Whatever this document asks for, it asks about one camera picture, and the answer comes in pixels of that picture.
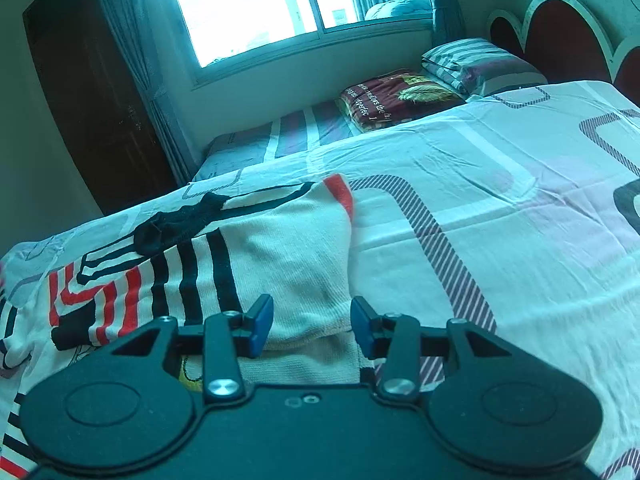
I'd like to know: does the bed with striped sheet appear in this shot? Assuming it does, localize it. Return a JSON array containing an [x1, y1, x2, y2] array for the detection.
[[192, 100, 362, 184]]

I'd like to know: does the black cloth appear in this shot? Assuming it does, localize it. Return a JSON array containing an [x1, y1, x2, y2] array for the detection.
[[134, 192, 227, 257]]

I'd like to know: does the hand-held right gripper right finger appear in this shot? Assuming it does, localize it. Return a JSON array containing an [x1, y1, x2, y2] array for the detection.
[[350, 297, 508, 404]]

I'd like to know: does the blue cushion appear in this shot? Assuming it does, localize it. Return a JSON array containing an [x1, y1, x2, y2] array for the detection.
[[364, 0, 434, 23]]

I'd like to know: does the bed with patterned sheet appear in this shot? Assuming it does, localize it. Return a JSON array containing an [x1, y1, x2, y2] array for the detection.
[[0, 80, 640, 480]]

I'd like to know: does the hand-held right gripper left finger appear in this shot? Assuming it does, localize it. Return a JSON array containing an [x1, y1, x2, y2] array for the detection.
[[110, 294, 275, 404]]

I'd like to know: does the dark wooden door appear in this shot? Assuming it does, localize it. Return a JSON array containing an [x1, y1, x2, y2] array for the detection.
[[22, 0, 179, 216]]

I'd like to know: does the maroon feather print blanket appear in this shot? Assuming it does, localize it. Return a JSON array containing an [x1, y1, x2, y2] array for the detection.
[[336, 69, 469, 134]]

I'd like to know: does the red scalloped headboard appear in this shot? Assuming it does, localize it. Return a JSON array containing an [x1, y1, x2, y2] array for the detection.
[[487, 0, 640, 107]]

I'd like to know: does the blue-grey curtain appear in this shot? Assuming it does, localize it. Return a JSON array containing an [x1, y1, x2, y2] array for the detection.
[[345, 0, 467, 44], [87, 0, 202, 186]]

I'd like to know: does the window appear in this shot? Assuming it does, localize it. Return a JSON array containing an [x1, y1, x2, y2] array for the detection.
[[160, 0, 434, 87]]

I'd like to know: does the striped pillow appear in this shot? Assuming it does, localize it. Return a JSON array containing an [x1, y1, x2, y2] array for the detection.
[[420, 37, 549, 99]]

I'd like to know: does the red black striped knit sweater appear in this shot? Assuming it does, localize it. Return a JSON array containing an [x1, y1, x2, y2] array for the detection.
[[0, 174, 363, 480]]

